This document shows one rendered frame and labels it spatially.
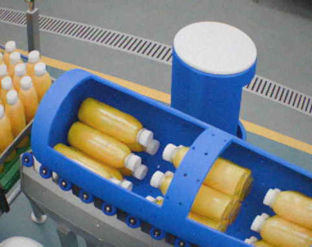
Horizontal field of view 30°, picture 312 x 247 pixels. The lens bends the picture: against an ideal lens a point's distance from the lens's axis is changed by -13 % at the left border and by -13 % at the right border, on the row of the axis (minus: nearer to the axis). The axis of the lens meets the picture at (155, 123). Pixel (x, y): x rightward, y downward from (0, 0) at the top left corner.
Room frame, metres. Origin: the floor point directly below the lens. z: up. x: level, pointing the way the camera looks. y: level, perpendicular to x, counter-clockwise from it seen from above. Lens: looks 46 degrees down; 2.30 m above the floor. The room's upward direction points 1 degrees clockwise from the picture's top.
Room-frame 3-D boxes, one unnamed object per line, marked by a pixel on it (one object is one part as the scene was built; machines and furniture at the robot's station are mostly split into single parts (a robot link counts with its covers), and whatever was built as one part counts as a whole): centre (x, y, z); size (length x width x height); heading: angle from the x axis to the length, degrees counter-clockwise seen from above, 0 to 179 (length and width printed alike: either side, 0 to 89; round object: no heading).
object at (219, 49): (1.58, -0.19, 1.03); 0.28 x 0.28 x 0.01
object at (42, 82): (1.39, 0.36, 0.99); 0.07 x 0.07 x 0.19
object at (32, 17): (1.73, 0.46, 0.55); 0.04 x 0.04 x 1.10; 59
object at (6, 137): (1.21, 0.47, 0.99); 0.07 x 0.07 x 0.19
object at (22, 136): (1.26, 0.39, 0.96); 0.40 x 0.01 x 0.03; 149
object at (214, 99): (1.58, -0.19, 0.59); 0.28 x 0.28 x 0.88
